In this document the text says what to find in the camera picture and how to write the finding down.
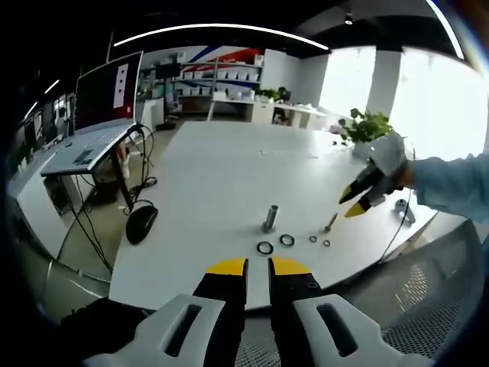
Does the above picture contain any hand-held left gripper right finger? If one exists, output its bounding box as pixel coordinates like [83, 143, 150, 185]
[267, 256, 435, 367]

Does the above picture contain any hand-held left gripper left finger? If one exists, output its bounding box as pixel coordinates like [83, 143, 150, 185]
[82, 256, 250, 367]

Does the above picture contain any metal threaded stud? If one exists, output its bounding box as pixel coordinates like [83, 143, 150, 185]
[261, 205, 281, 234]

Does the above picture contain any person's right hand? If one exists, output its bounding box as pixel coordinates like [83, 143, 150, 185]
[394, 160, 418, 191]

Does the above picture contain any potted green plant white pot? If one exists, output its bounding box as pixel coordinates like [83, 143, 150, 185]
[338, 108, 394, 159]

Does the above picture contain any white vr controller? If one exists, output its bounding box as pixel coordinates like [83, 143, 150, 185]
[395, 198, 417, 226]

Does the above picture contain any grey mesh office chair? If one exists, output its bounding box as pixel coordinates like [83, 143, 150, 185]
[228, 219, 484, 367]

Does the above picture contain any black computer mouse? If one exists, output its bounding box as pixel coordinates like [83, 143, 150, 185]
[125, 205, 159, 245]

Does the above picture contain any white low counter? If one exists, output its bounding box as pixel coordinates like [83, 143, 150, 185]
[212, 97, 330, 130]

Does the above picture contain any row of small green plants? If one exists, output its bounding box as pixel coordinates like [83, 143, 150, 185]
[254, 86, 292, 103]

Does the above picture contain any long ceiling light strip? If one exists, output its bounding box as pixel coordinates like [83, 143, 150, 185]
[425, 0, 466, 61]
[112, 23, 330, 51]

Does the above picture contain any laptop stand with black leg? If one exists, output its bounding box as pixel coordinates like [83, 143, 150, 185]
[91, 145, 135, 216]

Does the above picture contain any shelf of white boxes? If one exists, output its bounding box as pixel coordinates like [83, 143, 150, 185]
[171, 53, 265, 101]

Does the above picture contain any black monitor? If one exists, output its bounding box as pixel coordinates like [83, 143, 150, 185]
[155, 63, 181, 78]

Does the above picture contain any white laptop with red screen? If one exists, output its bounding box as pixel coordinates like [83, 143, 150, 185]
[40, 50, 145, 177]

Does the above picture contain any thin gripper cable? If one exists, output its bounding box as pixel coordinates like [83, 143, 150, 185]
[381, 189, 413, 261]

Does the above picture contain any black cable bundle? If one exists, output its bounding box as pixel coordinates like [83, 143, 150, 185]
[70, 124, 158, 271]

